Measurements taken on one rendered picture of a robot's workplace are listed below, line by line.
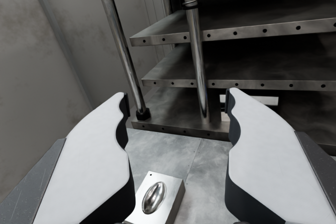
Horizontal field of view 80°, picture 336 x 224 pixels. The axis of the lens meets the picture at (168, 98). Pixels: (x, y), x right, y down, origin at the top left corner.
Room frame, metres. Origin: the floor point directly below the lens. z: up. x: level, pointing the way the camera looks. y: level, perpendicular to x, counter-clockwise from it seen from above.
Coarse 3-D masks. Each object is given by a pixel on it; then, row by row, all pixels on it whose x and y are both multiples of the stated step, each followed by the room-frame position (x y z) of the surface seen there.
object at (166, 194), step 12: (144, 180) 0.54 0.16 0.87; (156, 180) 0.53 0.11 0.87; (168, 180) 0.51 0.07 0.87; (180, 180) 0.50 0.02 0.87; (144, 192) 0.49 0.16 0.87; (156, 192) 0.49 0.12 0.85; (168, 192) 0.46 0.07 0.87; (180, 192) 0.47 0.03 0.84; (144, 204) 0.45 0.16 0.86; (156, 204) 0.44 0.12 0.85; (168, 204) 0.42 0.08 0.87; (132, 216) 0.41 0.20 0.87; (144, 216) 0.40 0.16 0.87; (156, 216) 0.39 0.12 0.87; (168, 216) 0.38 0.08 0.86
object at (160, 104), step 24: (168, 96) 1.30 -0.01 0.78; (192, 96) 1.22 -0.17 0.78; (216, 96) 1.15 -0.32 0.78; (288, 96) 0.97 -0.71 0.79; (312, 96) 0.92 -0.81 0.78; (144, 120) 1.06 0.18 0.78; (168, 120) 1.01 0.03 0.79; (192, 120) 0.95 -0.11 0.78; (216, 120) 0.90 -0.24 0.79; (288, 120) 0.78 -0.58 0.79; (312, 120) 0.74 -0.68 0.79
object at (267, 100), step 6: (222, 90) 0.92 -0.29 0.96; (246, 90) 0.87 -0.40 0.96; (252, 90) 0.86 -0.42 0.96; (258, 90) 0.84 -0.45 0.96; (264, 90) 0.83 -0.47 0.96; (270, 90) 0.82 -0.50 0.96; (276, 90) 0.81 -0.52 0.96; (222, 96) 0.88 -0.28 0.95; (252, 96) 0.81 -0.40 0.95; (258, 96) 0.80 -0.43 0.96; (264, 96) 0.79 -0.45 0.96; (270, 96) 0.77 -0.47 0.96; (276, 96) 0.76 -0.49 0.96; (222, 102) 0.88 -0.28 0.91; (264, 102) 0.79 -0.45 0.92; (270, 102) 0.77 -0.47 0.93; (276, 102) 0.76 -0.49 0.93; (222, 108) 0.89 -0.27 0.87; (270, 108) 0.77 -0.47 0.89; (276, 108) 0.76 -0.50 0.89; (222, 114) 0.89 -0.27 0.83; (222, 120) 0.89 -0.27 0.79; (228, 120) 0.87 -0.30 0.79
